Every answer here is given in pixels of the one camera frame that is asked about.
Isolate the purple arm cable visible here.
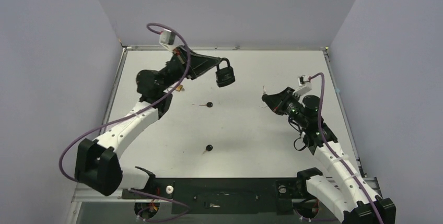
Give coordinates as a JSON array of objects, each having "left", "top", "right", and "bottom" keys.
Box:
[
  {"left": 308, "top": 73, "right": 386, "bottom": 224},
  {"left": 57, "top": 22, "right": 192, "bottom": 183}
]

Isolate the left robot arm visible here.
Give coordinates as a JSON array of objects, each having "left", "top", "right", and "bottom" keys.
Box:
[{"left": 74, "top": 45, "right": 224, "bottom": 198}]

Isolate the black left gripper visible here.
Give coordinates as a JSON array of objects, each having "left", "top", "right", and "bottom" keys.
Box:
[{"left": 159, "top": 46, "right": 222, "bottom": 93}]

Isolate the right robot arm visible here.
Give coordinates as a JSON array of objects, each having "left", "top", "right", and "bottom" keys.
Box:
[{"left": 262, "top": 87, "right": 397, "bottom": 223}]

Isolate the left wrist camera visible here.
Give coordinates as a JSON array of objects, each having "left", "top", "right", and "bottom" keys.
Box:
[{"left": 159, "top": 29, "right": 176, "bottom": 52}]

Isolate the small brass padlock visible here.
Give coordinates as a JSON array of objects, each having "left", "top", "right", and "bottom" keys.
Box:
[{"left": 175, "top": 85, "right": 185, "bottom": 92}]

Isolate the aluminium table edge rail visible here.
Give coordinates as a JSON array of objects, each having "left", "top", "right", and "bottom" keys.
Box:
[{"left": 123, "top": 45, "right": 330, "bottom": 51}]

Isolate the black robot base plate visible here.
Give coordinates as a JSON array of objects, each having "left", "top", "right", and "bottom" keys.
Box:
[{"left": 143, "top": 178, "right": 319, "bottom": 215}]

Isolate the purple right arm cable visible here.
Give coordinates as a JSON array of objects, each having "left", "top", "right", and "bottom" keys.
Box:
[{"left": 308, "top": 73, "right": 386, "bottom": 224}]

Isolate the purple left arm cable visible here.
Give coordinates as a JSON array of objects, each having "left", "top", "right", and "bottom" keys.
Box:
[{"left": 57, "top": 22, "right": 192, "bottom": 183}]

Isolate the key on base plate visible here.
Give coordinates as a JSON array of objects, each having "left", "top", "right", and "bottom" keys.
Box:
[{"left": 203, "top": 202, "right": 220, "bottom": 208}]

